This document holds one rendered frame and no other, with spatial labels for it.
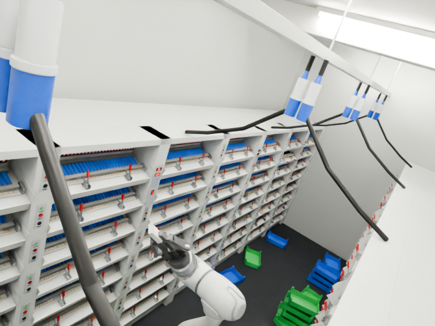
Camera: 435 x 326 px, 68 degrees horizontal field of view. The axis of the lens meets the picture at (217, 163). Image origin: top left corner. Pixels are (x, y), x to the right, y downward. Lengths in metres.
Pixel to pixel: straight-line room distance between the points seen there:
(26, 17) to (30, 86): 0.10
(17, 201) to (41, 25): 1.09
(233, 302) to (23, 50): 0.91
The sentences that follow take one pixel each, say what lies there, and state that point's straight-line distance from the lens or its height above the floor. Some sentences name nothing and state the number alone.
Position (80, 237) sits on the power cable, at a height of 1.98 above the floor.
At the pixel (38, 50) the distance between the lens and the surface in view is 0.57.
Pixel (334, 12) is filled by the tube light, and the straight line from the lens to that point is 3.20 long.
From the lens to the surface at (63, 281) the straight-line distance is 2.04.
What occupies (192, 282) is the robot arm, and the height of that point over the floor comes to 1.54.
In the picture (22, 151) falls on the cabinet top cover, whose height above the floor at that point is 1.72.
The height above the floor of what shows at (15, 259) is 1.14.
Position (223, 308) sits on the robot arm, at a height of 1.55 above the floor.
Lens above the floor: 2.31
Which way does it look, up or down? 19 degrees down
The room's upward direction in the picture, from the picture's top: 19 degrees clockwise
